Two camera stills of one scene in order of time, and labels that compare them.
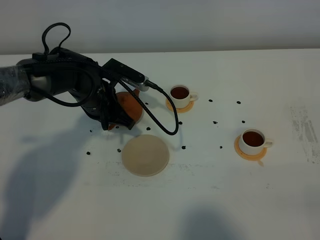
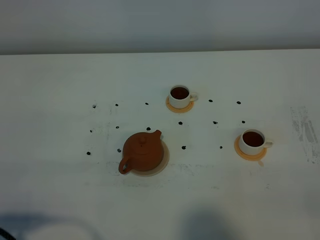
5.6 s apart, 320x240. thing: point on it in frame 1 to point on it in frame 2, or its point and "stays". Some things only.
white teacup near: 252,141 stays
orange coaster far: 180,110 stays
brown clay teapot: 130,105 to 142,151
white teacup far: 181,96 stays
